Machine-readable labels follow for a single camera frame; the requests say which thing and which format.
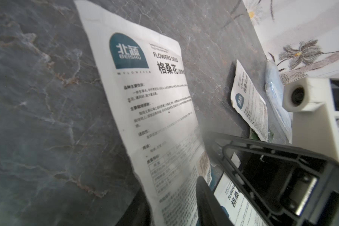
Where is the large green gourd seed packet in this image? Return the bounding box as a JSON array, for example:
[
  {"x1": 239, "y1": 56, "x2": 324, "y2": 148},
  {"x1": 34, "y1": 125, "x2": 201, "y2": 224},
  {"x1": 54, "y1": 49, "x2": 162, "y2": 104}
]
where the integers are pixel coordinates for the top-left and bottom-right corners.
[{"x1": 249, "y1": 129, "x2": 274, "y2": 143}]

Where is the white flower seed packet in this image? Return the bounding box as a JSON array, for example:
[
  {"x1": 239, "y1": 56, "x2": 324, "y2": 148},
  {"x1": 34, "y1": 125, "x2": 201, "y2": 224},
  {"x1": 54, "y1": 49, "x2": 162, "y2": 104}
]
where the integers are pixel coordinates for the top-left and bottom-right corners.
[
  {"x1": 230, "y1": 60, "x2": 268, "y2": 142},
  {"x1": 75, "y1": 1, "x2": 211, "y2": 226},
  {"x1": 214, "y1": 174, "x2": 266, "y2": 226}
]

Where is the bag of blue face masks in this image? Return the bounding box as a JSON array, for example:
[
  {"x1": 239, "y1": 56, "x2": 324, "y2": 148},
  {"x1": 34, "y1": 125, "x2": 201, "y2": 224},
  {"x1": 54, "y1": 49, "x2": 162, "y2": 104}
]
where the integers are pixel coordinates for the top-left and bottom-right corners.
[{"x1": 265, "y1": 60, "x2": 292, "y2": 144}]

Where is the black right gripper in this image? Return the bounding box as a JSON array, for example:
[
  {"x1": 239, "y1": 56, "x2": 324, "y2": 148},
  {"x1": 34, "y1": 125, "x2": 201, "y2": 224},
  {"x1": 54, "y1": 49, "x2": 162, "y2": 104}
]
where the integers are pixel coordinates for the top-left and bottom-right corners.
[{"x1": 204, "y1": 132, "x2": 339, "y2": 226}]

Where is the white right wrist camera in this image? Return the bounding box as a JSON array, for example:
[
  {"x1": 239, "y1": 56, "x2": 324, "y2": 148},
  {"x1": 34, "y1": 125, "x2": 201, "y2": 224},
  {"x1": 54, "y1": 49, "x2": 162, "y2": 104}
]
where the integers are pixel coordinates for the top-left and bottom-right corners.
[{"x1": 282, "y1": 77, "x2": 339, "y2": 162}]

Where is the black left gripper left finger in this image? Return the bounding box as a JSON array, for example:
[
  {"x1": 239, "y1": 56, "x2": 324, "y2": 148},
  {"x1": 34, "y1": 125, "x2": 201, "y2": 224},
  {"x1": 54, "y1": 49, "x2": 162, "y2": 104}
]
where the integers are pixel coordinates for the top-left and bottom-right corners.
[{"x1": 116, "y1": 189, "x2": 151, "y2": 226}]

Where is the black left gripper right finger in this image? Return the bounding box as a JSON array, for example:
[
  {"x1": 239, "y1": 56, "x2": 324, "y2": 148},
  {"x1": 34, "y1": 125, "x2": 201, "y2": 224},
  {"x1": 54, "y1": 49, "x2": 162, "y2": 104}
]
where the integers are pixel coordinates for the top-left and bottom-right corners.
[{"x1": 196, "y1": 176, "x2": 233, "y2": 226}]

